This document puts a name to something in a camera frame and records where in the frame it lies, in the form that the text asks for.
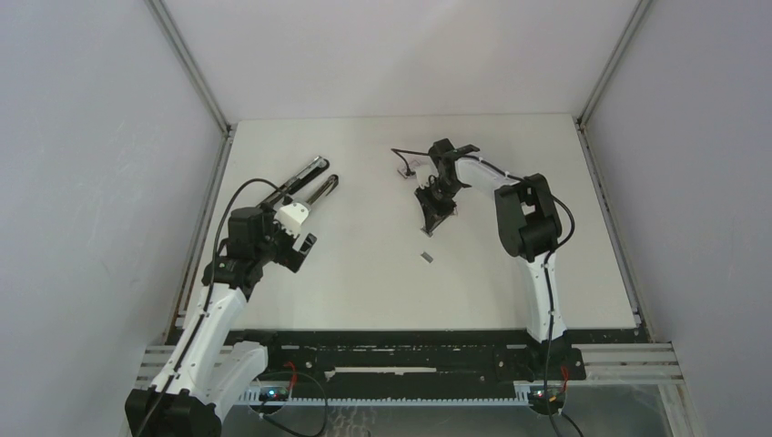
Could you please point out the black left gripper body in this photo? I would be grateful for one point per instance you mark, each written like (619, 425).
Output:
(277, 246)

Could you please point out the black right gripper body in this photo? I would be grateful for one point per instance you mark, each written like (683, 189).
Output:
(448, 188)

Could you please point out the black stapler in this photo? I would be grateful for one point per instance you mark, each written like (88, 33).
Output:
(316, 167)

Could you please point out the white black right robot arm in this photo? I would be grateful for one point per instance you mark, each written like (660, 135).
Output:
(528, 224)

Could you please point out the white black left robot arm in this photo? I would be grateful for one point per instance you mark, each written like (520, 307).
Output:
(192, 395)

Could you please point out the red white staple box sleeve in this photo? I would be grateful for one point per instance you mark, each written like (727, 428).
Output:
(406, 172)

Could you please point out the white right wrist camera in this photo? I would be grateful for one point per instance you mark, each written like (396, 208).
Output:
(423, 172)

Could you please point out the aluminium frame rail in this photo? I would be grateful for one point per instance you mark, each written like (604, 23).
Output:
(638, 365)

